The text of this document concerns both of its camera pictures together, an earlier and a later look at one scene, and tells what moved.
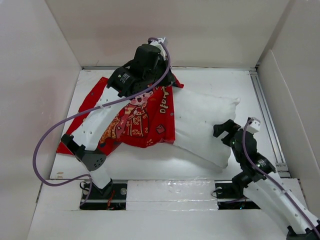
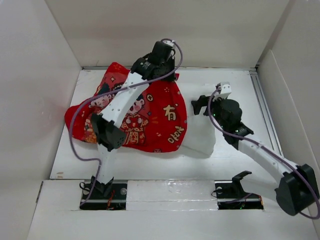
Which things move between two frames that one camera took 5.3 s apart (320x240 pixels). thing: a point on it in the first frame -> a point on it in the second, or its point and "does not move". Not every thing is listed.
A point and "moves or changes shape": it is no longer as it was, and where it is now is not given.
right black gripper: x=229 y=126 -> x=202 y=101
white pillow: x=195 y=115 moves or changes shape
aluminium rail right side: x=282 y=166 does not move
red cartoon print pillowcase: x=145 y=118 moves or changes shape
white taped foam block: x=187 y=195 does not move
